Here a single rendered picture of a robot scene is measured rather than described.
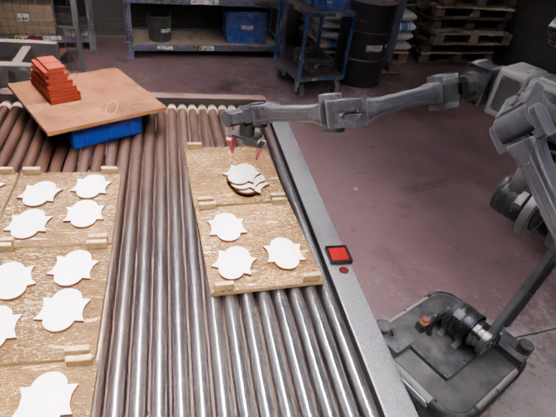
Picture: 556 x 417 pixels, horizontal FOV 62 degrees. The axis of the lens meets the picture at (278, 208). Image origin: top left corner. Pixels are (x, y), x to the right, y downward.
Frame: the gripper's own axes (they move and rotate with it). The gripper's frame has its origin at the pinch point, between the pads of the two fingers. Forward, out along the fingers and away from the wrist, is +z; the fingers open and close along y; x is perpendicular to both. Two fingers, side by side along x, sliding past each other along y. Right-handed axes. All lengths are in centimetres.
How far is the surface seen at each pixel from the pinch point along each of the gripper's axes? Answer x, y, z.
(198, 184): -12.6, -13.3, 10.6
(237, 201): -16.0, 4.1, 10.1
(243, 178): -7.0, 2.6, 5.8
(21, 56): 44, -137, 7
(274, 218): -19.7, 19.3, 9.7
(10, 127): -4, -105, 16
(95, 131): -2, -64, 7
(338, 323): -56, 50, 10
